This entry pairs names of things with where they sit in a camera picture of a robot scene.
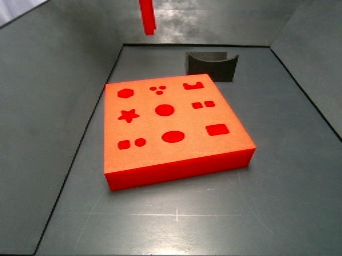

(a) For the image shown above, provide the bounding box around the black curved holder bracket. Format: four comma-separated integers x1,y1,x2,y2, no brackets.
186,52,239,82

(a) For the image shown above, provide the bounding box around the red shape sorting board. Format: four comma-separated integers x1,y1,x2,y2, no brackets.
104,74,257,190

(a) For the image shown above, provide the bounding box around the tall red arch peg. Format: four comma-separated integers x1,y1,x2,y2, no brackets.
138,0,156,35

